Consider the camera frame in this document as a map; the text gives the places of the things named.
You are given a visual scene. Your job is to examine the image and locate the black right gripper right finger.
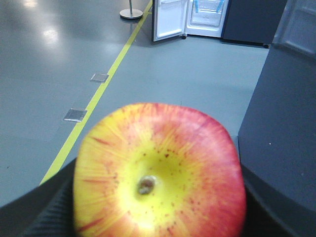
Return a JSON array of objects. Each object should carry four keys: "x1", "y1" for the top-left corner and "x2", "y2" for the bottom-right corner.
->
[{"x1": 243, "y1": 166, "x2": 316, "y2": 237}]

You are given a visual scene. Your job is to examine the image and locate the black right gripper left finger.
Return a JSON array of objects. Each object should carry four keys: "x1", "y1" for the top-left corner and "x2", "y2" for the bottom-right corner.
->
[{"x1": 0, "y1": 159, "x2": 76, "y2": 237}]

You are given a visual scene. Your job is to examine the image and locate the red yellow apple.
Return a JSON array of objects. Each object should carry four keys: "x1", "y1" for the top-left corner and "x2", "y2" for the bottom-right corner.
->
[{"x1": 73, "y1": 103, "x2": 246, "y2": 237}]

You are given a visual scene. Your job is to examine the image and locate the dark grey fridge body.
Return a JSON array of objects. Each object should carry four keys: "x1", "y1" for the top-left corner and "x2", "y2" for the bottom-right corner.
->
[{"x1": 185, "y1": 0, "x2": 287, "y2": 44}]

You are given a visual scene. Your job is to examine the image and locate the open fridge door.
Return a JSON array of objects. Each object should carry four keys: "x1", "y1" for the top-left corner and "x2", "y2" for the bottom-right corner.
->
[{"x1": 152, "y1": 0, "x2": 188, "y2": 42}]

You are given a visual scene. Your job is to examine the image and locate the dark grey cabinet block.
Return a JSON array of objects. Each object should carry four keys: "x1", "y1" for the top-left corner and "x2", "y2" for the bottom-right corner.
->
[{"x1": 238, "y1": 0, "x2": 316, "y2": 212}]

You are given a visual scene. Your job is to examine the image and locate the metal floor socket plate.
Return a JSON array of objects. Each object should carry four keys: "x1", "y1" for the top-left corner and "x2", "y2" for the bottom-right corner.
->
[
  {"x1": 90, "y1": 73, "x2": 109, "y2": 83},
  {"x1": 63, "y1": 108, "x2": 87, "y2": 122}
]

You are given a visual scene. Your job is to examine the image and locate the clear crisper drawer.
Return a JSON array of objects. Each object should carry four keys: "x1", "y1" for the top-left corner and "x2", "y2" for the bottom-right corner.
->
[{"x1": 190, "y1": 10, "x2": 222, "y2": 27}]

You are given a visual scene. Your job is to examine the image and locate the silver stanchion post with base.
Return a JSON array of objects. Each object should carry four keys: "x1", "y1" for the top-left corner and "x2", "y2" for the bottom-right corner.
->
[{"x1": 119, "y1": 0, "x2": 143, "y2": 20}]

